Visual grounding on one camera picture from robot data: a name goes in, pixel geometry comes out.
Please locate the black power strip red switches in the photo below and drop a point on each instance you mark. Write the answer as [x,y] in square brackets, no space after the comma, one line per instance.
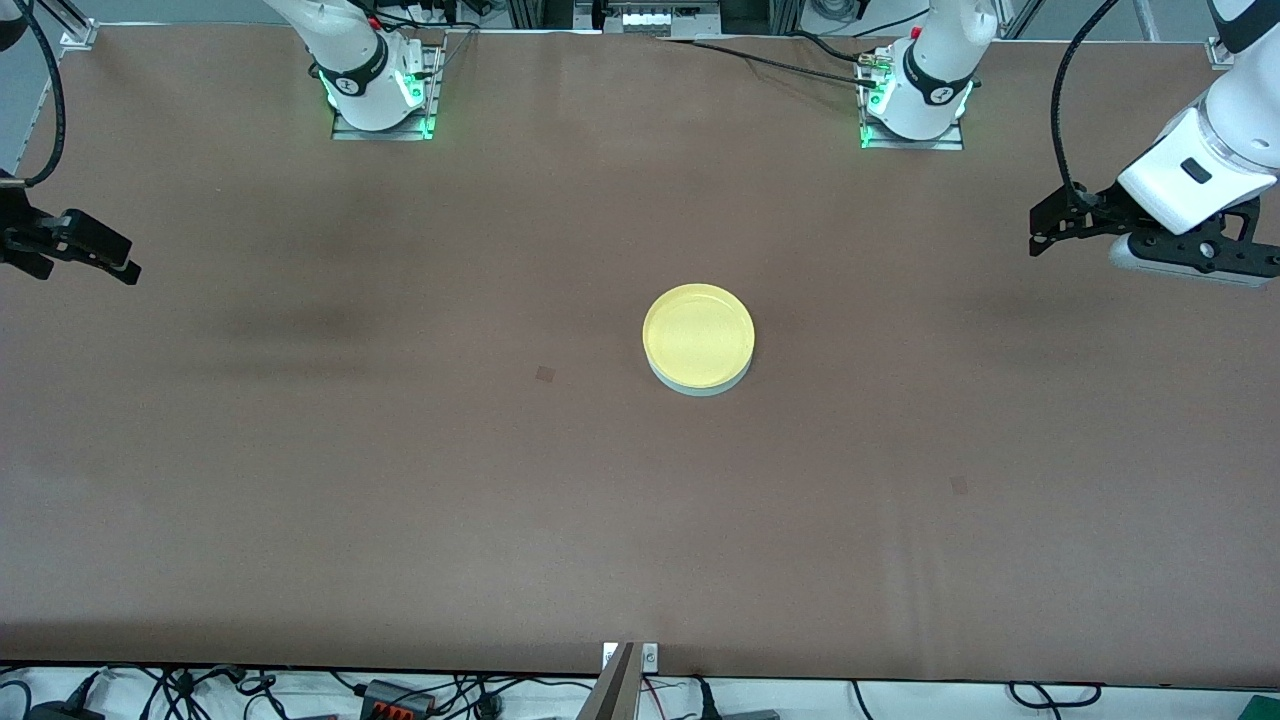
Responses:
[397,698]

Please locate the green board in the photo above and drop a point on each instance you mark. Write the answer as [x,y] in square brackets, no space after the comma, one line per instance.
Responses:
[1263,709]

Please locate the white metal bracket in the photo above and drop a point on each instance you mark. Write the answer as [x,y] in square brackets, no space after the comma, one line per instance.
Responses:
[650,656]

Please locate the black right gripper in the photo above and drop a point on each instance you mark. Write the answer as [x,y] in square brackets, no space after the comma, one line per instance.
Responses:
[22,232]

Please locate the wooden post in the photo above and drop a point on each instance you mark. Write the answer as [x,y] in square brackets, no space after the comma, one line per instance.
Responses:
[612,695]

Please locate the silver table corner bracket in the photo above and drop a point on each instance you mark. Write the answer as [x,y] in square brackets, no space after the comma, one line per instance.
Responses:
[78,35]
[1218,52]

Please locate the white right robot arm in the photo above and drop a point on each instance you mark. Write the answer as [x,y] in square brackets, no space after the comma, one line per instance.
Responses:
[350,50]

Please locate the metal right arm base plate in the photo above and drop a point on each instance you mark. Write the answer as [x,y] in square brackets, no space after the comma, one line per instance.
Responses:
[385,132]

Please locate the aluminium frame with connector block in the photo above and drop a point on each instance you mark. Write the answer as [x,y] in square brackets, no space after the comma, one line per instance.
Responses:
[660,15]

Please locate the yellow round plate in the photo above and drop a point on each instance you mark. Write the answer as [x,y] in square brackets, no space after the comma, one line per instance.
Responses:
[698,335]

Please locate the pale green round plate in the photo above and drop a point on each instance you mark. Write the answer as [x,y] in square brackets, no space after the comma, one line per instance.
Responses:
[700,391]

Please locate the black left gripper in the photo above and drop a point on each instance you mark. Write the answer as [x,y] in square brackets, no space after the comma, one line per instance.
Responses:
[1098,205]

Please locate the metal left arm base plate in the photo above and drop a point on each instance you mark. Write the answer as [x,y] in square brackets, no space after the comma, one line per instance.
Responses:
[910,143]

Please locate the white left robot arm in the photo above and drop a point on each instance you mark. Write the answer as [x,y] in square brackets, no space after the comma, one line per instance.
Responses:
[935,70]

